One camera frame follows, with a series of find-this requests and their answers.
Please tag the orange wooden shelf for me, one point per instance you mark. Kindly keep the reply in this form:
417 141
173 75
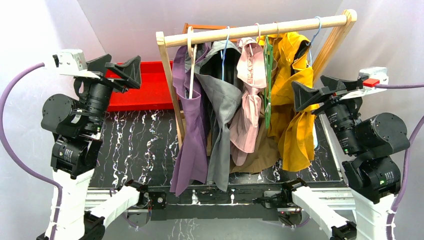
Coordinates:
201 27

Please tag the blue wire hanger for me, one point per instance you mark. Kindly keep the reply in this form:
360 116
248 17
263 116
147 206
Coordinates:
223 56

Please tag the brown skirt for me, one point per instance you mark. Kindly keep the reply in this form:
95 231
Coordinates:
265 154

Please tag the green hanger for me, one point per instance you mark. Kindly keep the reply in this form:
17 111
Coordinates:
268 61

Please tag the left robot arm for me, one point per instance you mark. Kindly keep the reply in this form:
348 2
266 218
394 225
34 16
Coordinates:
76 125

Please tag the red plastic bin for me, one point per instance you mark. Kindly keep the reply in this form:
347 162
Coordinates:
153 94

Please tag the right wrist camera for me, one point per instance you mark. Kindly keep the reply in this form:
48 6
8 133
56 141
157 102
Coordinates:
372 77

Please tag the pink skirt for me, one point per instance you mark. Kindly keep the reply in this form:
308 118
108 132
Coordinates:
245 123

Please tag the grey pleated skirt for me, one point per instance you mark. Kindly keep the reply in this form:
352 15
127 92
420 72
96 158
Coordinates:
223 100

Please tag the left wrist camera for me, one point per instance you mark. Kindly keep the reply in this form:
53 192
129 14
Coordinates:
70 62

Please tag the purple pleated skirt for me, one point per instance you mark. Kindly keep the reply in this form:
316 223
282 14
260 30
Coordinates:
191 163

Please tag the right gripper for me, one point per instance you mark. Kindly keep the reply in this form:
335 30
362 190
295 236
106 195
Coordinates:
303 95

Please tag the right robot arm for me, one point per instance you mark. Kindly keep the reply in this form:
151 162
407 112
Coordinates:
373 178

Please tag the pink hanger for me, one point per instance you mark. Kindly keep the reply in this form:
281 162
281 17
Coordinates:
258 38

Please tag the light blue hanger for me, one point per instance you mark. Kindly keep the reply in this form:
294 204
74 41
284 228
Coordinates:
310 44

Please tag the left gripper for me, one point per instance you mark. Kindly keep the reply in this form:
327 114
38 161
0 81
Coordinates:
108 81

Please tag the wooden clothes rack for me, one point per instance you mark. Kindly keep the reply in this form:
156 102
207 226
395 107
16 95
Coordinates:
340 24

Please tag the beige wooden hanger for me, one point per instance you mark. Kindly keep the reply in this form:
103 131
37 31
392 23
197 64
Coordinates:
192 51

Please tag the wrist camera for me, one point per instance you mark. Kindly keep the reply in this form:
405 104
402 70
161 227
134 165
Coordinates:
70 62
372 77

